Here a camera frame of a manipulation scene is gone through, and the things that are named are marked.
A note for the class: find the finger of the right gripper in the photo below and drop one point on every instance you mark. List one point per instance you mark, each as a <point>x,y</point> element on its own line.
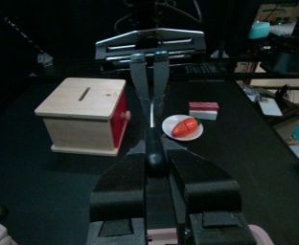
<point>140,79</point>
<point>160,76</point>

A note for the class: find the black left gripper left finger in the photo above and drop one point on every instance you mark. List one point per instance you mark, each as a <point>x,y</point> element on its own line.
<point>117,191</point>

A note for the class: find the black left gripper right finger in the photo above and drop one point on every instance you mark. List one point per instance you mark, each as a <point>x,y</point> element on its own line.
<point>207,191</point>

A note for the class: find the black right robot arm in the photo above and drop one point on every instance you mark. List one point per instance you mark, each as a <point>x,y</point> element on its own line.
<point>146,14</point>

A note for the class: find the red and white toy block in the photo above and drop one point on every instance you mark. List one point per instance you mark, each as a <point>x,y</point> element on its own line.
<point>203,110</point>

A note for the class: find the orange toy carrot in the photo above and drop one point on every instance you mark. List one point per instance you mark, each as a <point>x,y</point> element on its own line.
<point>184,127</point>

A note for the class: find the wooden box with red side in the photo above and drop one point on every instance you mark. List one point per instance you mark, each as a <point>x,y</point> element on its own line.
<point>81,111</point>

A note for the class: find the small white plate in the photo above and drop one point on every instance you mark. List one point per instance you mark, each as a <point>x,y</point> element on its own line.
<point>194,134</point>

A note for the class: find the teal cylindrical container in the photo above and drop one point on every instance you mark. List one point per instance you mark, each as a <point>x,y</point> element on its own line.
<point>259,30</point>

